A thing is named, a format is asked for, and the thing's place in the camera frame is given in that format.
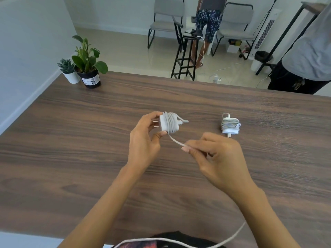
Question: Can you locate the black metal desk frame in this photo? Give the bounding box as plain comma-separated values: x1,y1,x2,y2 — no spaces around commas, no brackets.
255,1,328,76

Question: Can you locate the grey-white braided charger cable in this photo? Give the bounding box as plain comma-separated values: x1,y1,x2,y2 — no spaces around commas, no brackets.
221,113,241,130

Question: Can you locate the person's right hand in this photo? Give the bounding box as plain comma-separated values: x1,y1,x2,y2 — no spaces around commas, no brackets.
181,132,259,202

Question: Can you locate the long thin white cable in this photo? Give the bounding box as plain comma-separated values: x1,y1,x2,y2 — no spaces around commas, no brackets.
256,73,272,88

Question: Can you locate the white side table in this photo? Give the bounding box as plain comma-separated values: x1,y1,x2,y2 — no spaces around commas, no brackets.
181,15,215,56

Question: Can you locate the grey folding chair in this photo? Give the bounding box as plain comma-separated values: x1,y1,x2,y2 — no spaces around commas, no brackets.
147,0,184,49
211,2,254,60

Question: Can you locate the thin black stand pole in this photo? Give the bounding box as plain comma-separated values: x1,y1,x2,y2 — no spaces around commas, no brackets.
252,0,278,37

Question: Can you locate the green plant in black pot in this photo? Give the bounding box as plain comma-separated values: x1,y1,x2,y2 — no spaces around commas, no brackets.
71,35,109,89

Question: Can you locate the small white box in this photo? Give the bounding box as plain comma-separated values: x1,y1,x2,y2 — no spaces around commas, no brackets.
227,39,242,54

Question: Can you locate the person's left hand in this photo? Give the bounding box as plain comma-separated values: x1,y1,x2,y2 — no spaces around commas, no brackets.
127,111,169,171

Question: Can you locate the black bar stool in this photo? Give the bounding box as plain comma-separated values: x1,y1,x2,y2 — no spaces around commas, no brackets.
170,17,205,81

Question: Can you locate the person's left forearm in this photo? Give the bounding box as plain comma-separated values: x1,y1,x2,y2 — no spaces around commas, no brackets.
57,165,145,248

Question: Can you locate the long white charging cable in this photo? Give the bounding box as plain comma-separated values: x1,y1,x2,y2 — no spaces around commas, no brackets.
113,112,246,248

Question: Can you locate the succulent in white pot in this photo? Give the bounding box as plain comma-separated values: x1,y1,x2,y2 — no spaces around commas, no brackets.
57,59,81,84

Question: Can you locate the white tower appliance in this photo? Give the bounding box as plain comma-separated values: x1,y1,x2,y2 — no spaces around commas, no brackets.
251,9,282,71

